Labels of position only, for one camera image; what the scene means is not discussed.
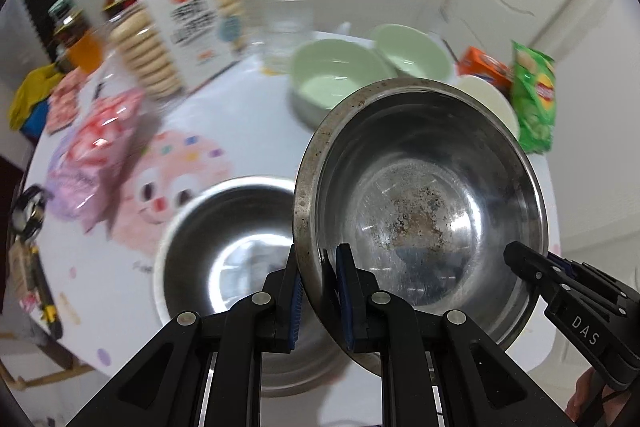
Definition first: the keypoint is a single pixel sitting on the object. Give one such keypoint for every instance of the black carabiner clip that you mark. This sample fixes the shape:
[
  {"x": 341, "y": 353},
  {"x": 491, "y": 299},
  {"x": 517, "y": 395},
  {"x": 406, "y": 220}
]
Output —
[{"x": 27, "y": 214}]

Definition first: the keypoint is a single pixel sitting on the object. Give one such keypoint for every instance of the green chips bag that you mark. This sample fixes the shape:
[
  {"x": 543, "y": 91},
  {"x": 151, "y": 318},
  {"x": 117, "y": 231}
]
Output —
[{"x": 533, "y": 98}]

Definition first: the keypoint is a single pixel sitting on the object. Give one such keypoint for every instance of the yellow cloth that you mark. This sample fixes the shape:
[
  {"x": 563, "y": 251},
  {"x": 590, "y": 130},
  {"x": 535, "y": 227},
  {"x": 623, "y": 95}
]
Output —
[{"x": 29, "y": 108}]

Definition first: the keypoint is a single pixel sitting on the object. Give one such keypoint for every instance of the pink strawberry snack bag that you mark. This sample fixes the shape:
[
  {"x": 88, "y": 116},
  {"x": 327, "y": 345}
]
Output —
[{"x": 83, "y": 177}]

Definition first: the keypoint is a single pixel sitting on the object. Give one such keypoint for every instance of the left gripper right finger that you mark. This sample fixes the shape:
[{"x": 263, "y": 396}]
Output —
[{"x": 436, "y": 370}]

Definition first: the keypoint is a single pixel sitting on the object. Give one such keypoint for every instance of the cartoon printed tablecloth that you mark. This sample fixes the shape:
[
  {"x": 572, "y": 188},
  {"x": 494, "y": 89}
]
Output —
[{"x": 102, "y": 280}]

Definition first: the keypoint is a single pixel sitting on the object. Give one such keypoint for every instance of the light green ceramic bowl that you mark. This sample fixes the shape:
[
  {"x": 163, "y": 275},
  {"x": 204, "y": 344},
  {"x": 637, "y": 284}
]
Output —
[{"x": 325, "y": 72}]

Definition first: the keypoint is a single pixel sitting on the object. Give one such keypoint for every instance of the orange juice bottle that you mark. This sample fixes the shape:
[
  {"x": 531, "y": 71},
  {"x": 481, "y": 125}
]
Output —
[{"x": 75, "y": 34}]

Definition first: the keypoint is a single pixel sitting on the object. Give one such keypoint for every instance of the small pink snack packet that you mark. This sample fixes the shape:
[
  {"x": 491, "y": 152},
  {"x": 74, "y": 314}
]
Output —
[{"x": 63, "y": 101}]

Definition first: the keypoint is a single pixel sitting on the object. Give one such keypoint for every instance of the person's right hand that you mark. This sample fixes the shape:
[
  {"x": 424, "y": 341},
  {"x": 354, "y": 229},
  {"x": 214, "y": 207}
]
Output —
[{"x": 581, "y": 395}]

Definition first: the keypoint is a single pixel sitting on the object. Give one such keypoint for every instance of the biscuit box with white label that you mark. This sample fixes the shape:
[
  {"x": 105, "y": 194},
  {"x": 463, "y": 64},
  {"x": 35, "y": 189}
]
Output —
[{"x": 174, "y": 47}]

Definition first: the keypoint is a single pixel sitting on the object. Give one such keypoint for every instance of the orange Ovaltine box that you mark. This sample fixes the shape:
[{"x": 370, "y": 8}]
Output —
[{"x": 477, "y": 63}]

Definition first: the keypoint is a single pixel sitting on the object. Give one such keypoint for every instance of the worn steel bowl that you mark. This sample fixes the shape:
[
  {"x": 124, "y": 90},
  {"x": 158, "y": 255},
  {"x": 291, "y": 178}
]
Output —
[{"x": 427, "y": 187}]

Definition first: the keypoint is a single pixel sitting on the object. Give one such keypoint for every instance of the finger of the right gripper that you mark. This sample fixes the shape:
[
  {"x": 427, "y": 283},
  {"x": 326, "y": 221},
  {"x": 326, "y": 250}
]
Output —
[{"x": 550, "y": 275}]

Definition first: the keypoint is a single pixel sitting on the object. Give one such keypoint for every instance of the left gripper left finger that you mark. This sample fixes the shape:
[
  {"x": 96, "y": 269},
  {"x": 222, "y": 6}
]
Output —
[{"x": 204, "y": 370}]

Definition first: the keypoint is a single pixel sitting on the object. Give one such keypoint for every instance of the cream white ceramic bowl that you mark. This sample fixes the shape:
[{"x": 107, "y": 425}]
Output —
[{"x": 492, "y": 98}]

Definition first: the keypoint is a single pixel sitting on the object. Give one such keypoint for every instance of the yellow black utility knife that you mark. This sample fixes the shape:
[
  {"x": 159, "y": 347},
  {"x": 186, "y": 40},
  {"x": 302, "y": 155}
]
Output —
[{"x": 49, "y": 311}]

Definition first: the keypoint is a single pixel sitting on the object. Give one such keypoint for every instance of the clear glass cup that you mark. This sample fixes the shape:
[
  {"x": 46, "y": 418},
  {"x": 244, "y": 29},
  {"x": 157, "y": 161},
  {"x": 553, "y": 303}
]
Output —
[{"x": 286, "y": 25}]

